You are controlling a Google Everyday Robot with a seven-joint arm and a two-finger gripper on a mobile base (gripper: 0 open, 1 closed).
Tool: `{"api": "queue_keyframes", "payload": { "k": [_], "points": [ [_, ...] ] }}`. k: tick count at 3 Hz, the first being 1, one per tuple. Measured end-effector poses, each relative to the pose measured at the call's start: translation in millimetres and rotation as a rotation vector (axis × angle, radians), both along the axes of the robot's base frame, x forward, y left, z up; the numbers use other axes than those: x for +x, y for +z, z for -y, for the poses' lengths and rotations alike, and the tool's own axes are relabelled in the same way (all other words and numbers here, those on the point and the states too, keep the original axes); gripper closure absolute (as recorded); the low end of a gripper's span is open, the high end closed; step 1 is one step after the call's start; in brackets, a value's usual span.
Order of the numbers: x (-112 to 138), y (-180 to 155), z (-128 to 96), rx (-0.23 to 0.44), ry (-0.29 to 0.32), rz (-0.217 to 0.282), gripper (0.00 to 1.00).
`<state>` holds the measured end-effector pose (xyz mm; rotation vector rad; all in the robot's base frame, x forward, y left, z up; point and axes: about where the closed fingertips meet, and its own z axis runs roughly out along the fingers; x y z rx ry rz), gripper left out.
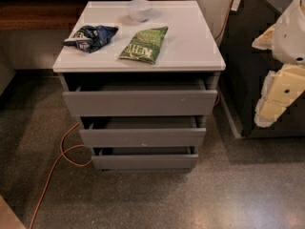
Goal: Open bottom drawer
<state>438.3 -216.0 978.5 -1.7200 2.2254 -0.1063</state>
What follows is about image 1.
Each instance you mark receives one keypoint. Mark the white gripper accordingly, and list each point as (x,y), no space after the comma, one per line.
(291,37)

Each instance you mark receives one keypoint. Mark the grey bottom drawer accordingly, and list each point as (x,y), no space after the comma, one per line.
(145,158)

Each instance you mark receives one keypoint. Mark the grey drawer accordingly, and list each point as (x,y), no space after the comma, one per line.
(143,99)
(156,131)
(145,158)

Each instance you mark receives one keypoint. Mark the grey middle drawer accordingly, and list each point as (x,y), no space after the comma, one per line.
(156,131)

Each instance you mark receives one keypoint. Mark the grey three-drawer cabinet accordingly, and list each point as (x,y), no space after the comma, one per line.
(188,51)

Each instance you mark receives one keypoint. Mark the grey top drawer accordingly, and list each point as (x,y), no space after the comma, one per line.
(143,99)

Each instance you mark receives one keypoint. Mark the dark grey bin cabinet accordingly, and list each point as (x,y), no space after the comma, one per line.
(246,68)

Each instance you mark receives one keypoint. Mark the green chip bag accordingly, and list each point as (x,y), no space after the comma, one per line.
(145,46)

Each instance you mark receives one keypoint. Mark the white bowl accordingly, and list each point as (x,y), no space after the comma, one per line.
(140,10)

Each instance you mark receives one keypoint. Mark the blue chip bag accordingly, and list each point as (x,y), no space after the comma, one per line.
(91,39)

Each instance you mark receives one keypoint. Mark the wooden bench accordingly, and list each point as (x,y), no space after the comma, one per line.
(43,14)

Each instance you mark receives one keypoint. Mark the white cable tag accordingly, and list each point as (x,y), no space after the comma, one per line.
(235,5)

